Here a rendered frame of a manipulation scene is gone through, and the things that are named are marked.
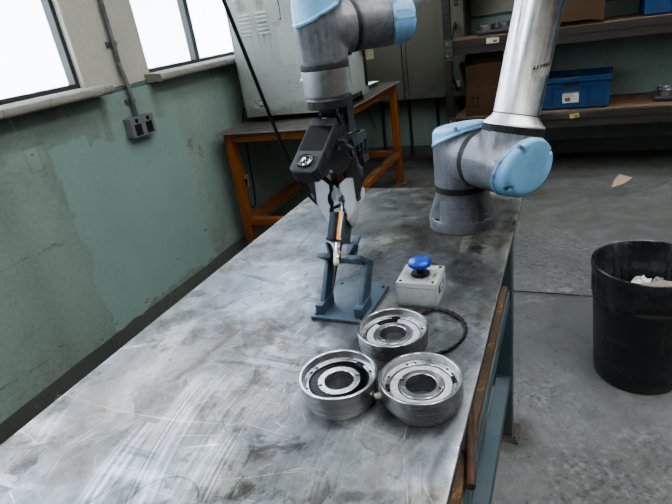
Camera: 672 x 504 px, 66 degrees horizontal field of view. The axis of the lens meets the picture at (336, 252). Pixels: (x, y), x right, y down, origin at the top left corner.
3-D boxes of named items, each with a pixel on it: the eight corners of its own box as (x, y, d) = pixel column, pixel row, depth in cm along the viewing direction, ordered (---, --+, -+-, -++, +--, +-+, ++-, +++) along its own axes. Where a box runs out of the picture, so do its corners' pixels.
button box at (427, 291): (438, 308, 87) (436, 282, 85) (397, 304, 90) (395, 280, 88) (447, 285, 94) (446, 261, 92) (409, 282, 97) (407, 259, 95)
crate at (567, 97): (610, 97, 384) (613, 66, 375) (610, 107, 354) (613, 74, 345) (536, 101, 407) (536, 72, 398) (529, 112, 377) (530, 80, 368)
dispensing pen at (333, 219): (319, 290, 85) (331, 190, 87) (330, 292, 88) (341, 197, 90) (331, 291, 84) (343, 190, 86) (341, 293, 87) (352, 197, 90)
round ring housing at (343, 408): (342, 437, 64) (337, 411, 62) (288, 402, 71) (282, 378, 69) (396, 391, 70) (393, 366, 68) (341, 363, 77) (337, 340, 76)
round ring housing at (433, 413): (453, 371, 72) (451, 346, 70) (473, 425, 63) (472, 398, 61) (378, 381, 72) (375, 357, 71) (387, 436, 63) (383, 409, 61)
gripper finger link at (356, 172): (369, 197, 84) (357, 144, 81) (366, 200, 83) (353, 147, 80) (343, 200, 86) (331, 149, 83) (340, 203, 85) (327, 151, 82)
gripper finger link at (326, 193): (346, 216, 93) (345, 167, 89) (333, 229, 88) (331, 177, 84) (330, 214, 94) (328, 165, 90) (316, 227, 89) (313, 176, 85)
